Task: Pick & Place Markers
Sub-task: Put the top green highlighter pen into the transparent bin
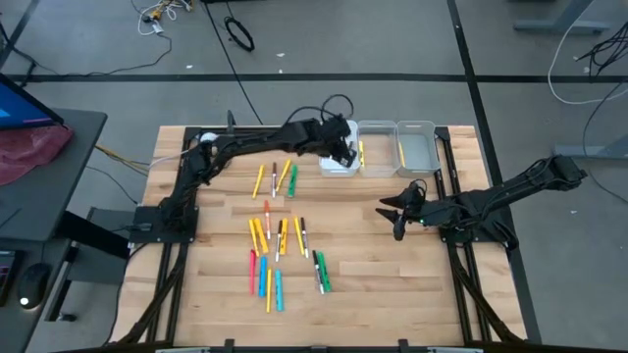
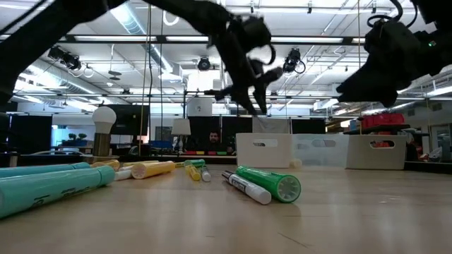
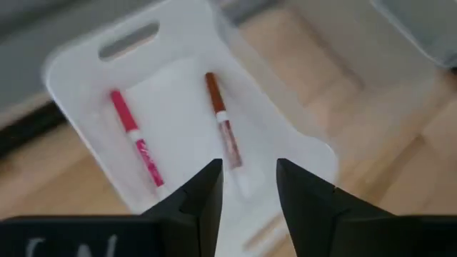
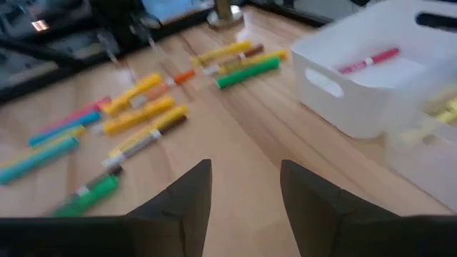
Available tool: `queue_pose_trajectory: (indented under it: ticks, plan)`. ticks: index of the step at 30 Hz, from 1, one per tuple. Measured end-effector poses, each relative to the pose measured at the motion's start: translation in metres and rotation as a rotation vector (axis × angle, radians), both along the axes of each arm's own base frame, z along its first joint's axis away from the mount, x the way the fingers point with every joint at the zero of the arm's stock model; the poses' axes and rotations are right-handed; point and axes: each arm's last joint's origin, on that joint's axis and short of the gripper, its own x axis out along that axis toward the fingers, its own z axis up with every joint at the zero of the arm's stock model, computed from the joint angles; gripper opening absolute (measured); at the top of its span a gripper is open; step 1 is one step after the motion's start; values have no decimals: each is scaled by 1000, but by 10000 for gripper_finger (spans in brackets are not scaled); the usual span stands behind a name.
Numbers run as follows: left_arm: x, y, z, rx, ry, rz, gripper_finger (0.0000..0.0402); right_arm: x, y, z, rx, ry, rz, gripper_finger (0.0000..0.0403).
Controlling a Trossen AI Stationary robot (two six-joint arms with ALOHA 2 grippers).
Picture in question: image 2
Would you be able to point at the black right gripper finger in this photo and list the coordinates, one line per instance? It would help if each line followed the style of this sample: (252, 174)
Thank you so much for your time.
(385, 98)
(367, 83)

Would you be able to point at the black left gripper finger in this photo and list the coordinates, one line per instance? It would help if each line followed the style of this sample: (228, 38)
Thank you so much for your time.
(240, 93)
(265, 88)

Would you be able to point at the green highlighter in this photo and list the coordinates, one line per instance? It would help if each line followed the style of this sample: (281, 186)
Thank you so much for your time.
(196, 162)
(268, 181)

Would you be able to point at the short white marker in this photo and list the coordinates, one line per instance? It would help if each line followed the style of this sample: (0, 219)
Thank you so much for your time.
(206, 175)

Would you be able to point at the white Expo dry-erase marker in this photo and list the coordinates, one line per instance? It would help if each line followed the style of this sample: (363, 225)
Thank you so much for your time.
(247, 187)

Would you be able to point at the teal highlighter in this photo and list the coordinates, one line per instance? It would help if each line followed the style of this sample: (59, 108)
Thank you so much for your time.
(35, 170)
(53, 187)

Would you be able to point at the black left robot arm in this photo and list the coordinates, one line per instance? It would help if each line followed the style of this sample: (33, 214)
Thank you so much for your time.
(35, 42)

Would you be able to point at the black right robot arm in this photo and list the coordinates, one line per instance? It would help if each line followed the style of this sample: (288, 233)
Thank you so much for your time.
(438, 14)

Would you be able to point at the red storage bin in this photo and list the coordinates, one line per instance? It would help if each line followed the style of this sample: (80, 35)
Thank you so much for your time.
(383, 121)

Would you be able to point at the black shelf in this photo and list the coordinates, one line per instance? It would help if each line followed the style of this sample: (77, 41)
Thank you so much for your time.
(378, 128)

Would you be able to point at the black partition panel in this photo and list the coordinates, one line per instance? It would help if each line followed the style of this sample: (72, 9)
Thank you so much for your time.
(229, 123)
(31, 134)
(307, 125)

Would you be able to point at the grey hanging cloth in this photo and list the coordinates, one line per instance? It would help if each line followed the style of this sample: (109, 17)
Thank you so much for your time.
(270, 125)

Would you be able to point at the white numbered sign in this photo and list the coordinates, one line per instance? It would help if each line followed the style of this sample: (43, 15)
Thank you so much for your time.
(199, 107)

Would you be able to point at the person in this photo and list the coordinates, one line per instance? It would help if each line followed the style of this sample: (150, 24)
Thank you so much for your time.
(214, 137)

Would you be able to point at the white plastic bin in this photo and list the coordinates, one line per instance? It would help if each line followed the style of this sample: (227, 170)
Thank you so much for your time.
(360, 157)
(247, 155)

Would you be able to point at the white shade table lamp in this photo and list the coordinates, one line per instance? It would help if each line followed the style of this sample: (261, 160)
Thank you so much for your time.
(181, 127)

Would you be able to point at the glass door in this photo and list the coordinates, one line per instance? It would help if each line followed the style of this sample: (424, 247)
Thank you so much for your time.
(441, 137)

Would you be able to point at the coloured block strip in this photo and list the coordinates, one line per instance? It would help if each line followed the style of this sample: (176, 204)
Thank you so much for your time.
(200, 153)

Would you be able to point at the pale yellow marker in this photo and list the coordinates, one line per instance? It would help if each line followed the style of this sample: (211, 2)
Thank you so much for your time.
(296, 163)

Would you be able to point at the translucent plastic bin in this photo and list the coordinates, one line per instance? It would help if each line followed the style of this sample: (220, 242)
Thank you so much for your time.
(318, 157)

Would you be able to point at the white globe brass lamp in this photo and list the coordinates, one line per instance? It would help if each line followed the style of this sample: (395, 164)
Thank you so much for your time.
(104, 118)

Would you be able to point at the metal cylinder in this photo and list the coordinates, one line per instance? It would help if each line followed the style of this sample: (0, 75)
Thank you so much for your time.
(13, 157)

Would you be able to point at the black overhead camera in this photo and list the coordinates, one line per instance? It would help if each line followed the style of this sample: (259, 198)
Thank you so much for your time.
(291, 61)
(203, 64)
(65, 58)

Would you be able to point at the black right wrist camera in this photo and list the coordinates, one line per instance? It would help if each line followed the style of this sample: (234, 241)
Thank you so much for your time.
(392, 46)

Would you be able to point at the black stand frame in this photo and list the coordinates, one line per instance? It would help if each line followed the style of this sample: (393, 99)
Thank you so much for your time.
(184, 106)

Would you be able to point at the black overhead frame bar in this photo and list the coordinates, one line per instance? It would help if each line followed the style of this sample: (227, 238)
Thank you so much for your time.
(160, 39)

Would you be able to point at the silver ventilation duct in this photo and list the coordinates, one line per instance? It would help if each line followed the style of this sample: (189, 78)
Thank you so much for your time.
(155, 53)

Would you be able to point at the black wall monitor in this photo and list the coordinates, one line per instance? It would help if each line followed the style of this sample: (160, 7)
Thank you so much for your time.
(130, 120)

